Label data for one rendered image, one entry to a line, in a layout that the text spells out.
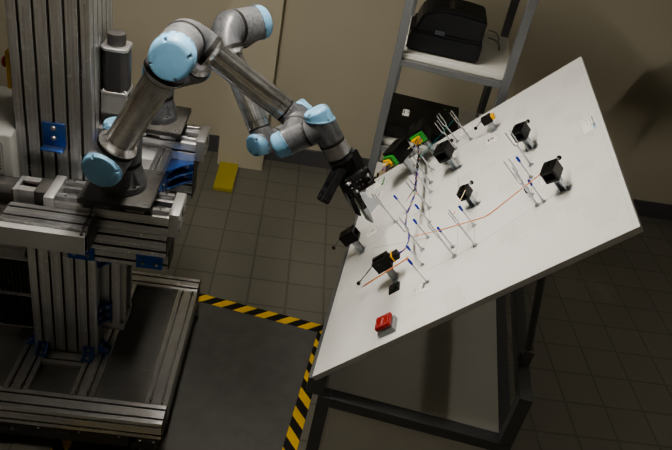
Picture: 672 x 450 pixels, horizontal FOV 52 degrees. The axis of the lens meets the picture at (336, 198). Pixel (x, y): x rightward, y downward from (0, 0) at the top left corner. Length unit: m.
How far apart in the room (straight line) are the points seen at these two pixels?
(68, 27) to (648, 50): 3.63
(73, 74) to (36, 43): 0.14
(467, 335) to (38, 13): 1.74
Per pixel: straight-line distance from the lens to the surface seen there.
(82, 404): 2.89
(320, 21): 4.42
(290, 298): 3.69
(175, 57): 1.85
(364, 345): 2.06
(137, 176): 2.26
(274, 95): 2.02
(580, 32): 4.68
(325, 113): 1.89
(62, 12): 2.29
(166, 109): 2.68
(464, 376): 2.39
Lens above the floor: 2.44
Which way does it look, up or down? 32 degrees down
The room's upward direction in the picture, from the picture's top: 12 degrees clockwise
